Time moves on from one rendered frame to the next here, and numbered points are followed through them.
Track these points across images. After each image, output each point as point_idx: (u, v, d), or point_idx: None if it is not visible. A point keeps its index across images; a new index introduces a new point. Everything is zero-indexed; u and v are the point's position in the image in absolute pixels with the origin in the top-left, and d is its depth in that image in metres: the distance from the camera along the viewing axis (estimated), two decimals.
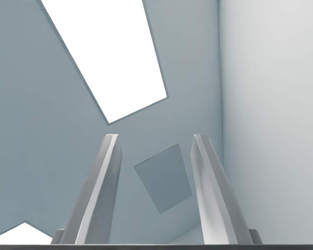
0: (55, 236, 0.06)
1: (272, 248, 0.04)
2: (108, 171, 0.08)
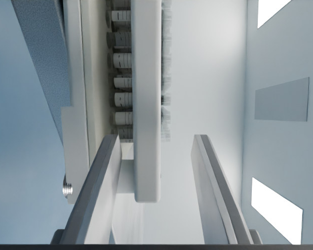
0: (55, 236, 0.06)
1: (272, 248, 0.04)
2: (108, 171, 0.08)
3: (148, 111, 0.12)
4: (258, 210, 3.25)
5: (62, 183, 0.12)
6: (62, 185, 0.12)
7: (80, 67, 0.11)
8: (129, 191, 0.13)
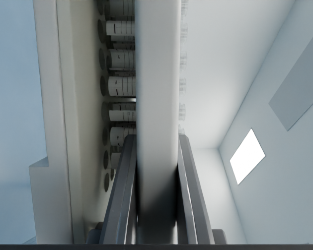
0: (90, 236, 0.06)
1: (272, 248, 0.04)
2: (135, 171, 0.08)
3: (160, 171, 0.08)
4: None
5: None
6: None
7: (58, 109, 0.07)
8: None
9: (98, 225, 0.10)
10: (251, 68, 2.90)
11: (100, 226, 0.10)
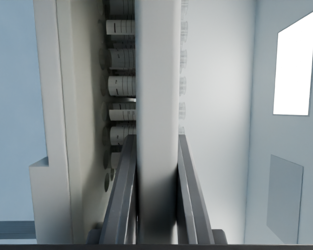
0: (90, 236, 0.06)
1: (272, 248, 0.04)
2: (135, 171, 0.08)
3: (160, 171, 0.08)
4: None
5: None
6: None
7: (58, 109, 0.07)
8: None
9: (98, 225, 0.10)
10: (239, 192, 3.33)
11: (100, 226, 0.10)
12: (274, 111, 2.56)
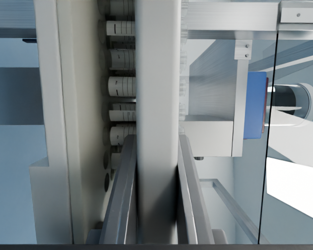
0: (90, 236, 0.06)
1: (272, 248, 0.04)
2: (135, 171, 0.08)
3: (160, 171, 0.08)
4: None
5: None
6: None
7: (58, 109, 0.07)
8: None
9: (98, 225, 0.10)
10: None
11: (100, 226, 0.10)
12: None
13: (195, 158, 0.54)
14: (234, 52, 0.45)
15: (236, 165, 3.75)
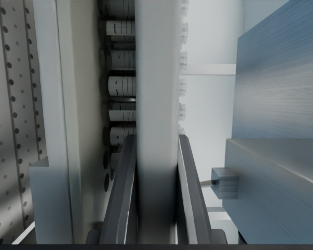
0: (90, 236, 0.06)
1: (272, 248, 0.04)
2: (135, 171, 0.08)
3: (160, 171, 0.08)
4: None
5: None
6: None
7: (58, 109, 0.07)
8: None
9: (98, 225, 0.10)
10: None
11: (100, 226, 0.10)
12: None
13: None
14: None
15: None
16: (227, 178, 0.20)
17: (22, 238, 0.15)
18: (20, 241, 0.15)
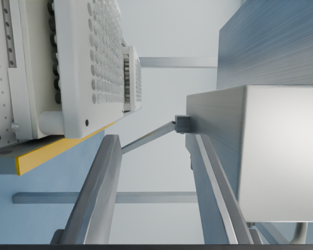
0: (55, 236, 0.06)
1: (272, 248, 0.04)
2: (108, 171, 0.08)
3: (68, 71, 0.17)
4: None
5: (11, 123, 0.18)
6: (11, 124, 0.18)
7: (20, 39, 0.17)
8: (61, 131, 0.18)
9: (47, 111, 0.19)
10: None
11: (47, 110, 0.19)
12: None
13: None
14: None
15: None
16: (182, 117, 0.29)
17: None
18: None
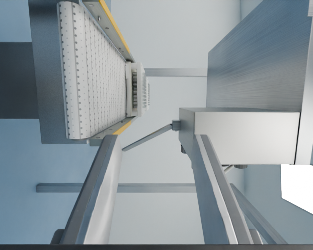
0: (55, 236, 0.06)
1: (272, 248, 0.04)
2: (108, 171, 0.08)
3: (139, 101, 0.77)
4: None
5: (125, 113, 0.78)
6: (125, 113, 0.78)
7: (129, 94, 0.77)
8: (136, 114, 0.79)
9: (132, 110, 0.80)
10: None
11: (132, 110, 0.80)
12: None
13: (235, 165, 0.38)
14: (308, 5, 0.29)
15: None
16: (175, 121, 0.50)
17: None
18: None
